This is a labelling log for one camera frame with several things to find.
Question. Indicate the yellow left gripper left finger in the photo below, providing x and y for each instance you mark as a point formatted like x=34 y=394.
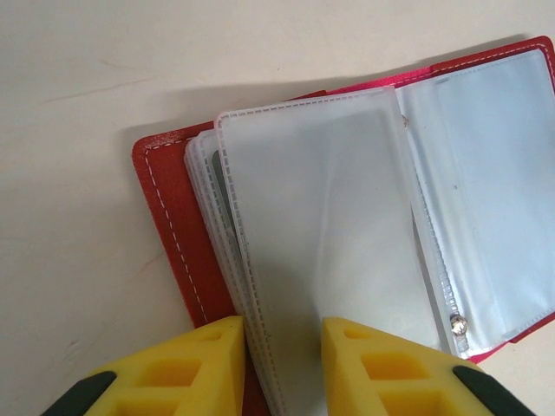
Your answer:
x=173 y=377

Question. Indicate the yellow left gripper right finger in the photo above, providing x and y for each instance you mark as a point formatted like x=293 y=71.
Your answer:
x=390 y=377

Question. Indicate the red leather card holder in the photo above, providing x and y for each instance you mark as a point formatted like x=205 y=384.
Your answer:
x=173 y=195

